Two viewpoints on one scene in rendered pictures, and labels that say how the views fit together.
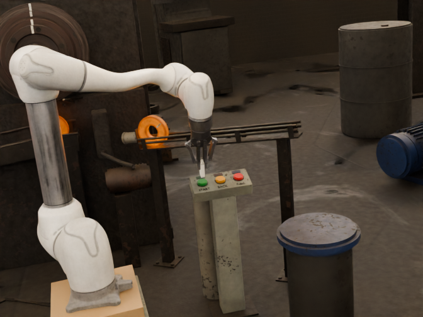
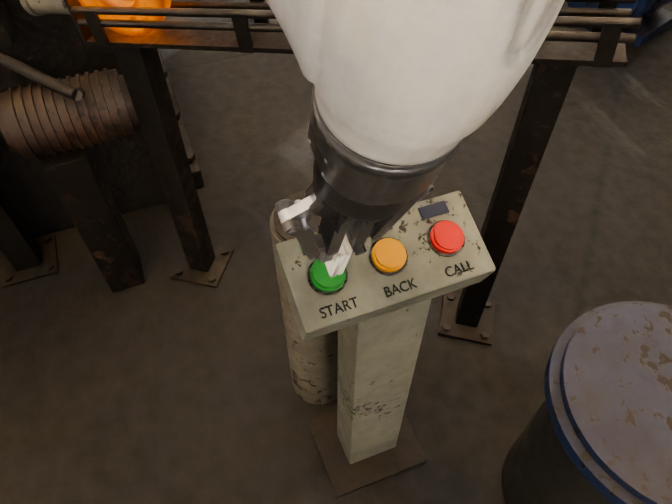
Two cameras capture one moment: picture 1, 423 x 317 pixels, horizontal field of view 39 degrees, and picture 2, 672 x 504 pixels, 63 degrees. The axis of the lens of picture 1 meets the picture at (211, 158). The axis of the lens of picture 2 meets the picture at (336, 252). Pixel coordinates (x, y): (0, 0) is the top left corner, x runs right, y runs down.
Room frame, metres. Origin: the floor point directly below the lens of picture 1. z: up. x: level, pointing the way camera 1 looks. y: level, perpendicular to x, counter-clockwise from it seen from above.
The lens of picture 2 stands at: (1.88, 0.11, 1.10)
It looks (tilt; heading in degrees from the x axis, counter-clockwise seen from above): 51 degrees down; 349
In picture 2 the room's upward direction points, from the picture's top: straight up
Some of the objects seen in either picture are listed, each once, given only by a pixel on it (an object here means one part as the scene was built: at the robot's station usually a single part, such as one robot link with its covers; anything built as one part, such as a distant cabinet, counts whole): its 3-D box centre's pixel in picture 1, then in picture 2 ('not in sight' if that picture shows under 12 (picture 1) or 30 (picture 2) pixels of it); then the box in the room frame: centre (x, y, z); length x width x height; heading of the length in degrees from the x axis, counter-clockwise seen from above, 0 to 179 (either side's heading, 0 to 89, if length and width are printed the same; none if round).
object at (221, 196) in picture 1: (226, 245); (374, 371); (2.26, -0.03, 0.31); 0.24 x 0.16 x 0.62; 100
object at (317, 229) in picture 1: (320, 277); (614, 455); (2.09, -0.38, 0.22); 0.32 x 0.32 x 0.43
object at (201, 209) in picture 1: (210, 241); (316, 314); (2.41, 0.04, 0.26); 0.12 x 0.12 x 0.52
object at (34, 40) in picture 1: (37, 55); not in sight; (2.77, 0.75, 1.11); 0.28 x 0.06 x 0.28; 100
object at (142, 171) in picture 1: (133, 216); (107, 192); (2.79, 0.42, 0.27); 0.22 x 0.13 x 0.53; 100
